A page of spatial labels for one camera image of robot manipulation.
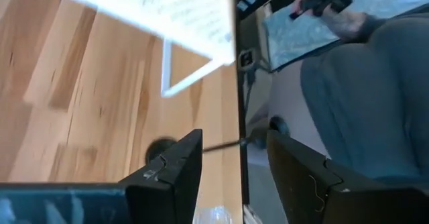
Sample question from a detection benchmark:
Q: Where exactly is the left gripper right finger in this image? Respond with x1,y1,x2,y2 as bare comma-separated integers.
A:
266,129,429,224

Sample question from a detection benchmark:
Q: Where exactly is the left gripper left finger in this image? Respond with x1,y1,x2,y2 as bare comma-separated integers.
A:
119,129,204,224

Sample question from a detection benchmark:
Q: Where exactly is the clear glass candle holder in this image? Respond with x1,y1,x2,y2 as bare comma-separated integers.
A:
194,205,235,224

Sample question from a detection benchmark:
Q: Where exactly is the person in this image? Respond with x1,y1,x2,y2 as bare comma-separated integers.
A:
300,2,429,188

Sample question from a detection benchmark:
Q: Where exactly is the grey speckled panel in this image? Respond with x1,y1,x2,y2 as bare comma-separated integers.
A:
263,5,340,72

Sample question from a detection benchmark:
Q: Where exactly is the person's hand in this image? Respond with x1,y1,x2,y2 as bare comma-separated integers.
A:
291,0,368,42

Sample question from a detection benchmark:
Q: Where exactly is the white perforated metal shelf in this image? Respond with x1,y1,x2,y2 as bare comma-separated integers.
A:
33,0,236,99

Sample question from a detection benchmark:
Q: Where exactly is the black metal table frame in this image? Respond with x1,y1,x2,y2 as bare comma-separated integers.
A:
233,0,251,205

